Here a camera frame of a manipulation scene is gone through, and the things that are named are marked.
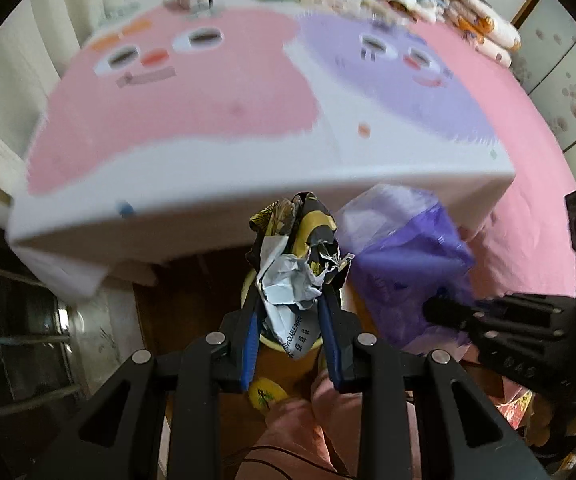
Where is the steel tube rack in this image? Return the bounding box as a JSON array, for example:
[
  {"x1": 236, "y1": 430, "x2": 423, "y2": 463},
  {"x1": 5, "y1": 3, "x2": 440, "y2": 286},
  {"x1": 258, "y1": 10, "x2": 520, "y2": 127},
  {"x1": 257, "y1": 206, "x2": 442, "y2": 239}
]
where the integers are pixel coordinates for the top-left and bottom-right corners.
[{"x1": 0, "y1": 205, "x2": 138, "y2": 480}]

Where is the black white wrapper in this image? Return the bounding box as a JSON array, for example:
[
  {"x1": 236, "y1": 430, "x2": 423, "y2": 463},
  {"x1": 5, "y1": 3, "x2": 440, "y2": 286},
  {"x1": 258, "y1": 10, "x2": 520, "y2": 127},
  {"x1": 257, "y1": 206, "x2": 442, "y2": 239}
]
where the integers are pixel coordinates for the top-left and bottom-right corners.
[{"x1": 247, "y1": 191, "x2": 356, "y2": 361}]

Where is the thin black cable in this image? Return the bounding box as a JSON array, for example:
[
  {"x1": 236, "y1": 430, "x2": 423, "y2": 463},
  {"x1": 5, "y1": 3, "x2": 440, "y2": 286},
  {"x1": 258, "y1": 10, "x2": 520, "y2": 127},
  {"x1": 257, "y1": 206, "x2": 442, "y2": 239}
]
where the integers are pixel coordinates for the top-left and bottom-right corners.
[{"x1": 228, "y1": 444, "x2": 351, "y2": 480}]

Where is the white plush toy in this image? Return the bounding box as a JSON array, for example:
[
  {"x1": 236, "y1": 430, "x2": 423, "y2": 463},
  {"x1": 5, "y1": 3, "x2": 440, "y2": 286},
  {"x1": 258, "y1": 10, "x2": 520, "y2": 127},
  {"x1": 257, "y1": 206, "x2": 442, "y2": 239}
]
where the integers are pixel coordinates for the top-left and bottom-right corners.
[{"x1": 408, "y1": 0, "x2": 451, "y2": 23}]

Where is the round yellow rimmed bin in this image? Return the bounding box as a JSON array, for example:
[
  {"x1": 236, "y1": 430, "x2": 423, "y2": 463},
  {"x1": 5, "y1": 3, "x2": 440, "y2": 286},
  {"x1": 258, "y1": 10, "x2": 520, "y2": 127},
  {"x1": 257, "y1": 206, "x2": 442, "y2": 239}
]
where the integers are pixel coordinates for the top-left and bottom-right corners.
[{"x1": 240, "y1": 265, "x2": 329, "y2": 361}]

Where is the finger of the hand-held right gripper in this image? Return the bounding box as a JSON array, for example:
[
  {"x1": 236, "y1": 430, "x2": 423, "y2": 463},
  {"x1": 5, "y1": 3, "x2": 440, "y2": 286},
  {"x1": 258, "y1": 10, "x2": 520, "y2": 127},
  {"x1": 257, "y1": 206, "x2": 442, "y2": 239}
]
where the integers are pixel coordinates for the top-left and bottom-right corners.
[{"x1": 422, "y1": 294, "x2": 576, "y2": 350}]

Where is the folded bear print quilt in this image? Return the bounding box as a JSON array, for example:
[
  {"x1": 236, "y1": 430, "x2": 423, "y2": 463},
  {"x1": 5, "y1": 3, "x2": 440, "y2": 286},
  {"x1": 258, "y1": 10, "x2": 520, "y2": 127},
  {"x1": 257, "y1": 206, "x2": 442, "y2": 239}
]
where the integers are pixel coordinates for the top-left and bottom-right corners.
[{"x1": 438, "y1": 0, "x2": 523, "y2": 67}]

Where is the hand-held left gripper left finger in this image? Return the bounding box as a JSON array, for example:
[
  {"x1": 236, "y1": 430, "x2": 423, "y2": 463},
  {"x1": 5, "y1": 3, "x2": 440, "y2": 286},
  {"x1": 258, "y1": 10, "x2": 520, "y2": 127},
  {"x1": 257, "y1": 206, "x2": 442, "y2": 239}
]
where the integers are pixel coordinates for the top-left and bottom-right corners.
[{"x1": 32, "y1": 270, "x2": 265, "y2": 480}]

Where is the purple plastic bag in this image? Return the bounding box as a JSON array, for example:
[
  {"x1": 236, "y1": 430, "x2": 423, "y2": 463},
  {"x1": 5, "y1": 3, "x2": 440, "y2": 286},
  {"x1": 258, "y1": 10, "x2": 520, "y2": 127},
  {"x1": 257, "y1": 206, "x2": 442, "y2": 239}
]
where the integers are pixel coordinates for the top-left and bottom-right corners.
[{"x1": 335, "y1": 184, "x2": 479, "y2": 356}]

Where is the person's right leg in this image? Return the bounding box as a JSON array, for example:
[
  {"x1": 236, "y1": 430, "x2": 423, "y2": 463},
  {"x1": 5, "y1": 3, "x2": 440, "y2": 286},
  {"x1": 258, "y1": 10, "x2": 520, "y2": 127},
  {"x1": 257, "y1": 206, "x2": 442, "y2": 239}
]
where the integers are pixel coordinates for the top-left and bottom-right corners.
[{"x1": 310, "y1": 370, "x2": 421, "y2": 480}]

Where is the pink bed blanket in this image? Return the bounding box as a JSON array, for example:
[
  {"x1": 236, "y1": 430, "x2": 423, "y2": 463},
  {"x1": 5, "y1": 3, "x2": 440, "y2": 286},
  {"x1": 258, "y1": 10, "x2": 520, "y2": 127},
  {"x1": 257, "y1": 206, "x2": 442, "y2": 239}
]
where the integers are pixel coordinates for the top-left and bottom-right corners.
[{"x1": 313, "y1": 0, "x2": 576, "y2": 401}]

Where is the cartoon monster printed tablecloth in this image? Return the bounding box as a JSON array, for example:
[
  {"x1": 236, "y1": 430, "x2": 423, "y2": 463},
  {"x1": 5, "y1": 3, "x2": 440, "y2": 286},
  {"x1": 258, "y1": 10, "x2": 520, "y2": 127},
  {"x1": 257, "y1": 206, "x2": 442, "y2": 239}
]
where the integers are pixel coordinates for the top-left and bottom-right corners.
[{"x1": 5, "y1": 0, "x2": 516, "y2": 303}]

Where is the white flower print wardrobe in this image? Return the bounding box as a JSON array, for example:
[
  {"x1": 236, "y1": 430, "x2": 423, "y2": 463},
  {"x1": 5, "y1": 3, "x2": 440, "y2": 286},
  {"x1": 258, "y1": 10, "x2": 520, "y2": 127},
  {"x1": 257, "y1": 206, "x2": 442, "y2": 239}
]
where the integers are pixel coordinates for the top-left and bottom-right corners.
[{"x1": 510, "y1": 0, "x2": 576, "y2": 201}]

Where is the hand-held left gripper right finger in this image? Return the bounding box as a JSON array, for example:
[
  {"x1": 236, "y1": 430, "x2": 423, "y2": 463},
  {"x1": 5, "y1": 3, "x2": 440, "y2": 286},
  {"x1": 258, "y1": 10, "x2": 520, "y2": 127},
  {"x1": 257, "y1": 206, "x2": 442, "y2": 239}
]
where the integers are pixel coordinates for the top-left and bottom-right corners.
[{"x1": 317, "y1": 282, "x2": 536, "y2": 480}]

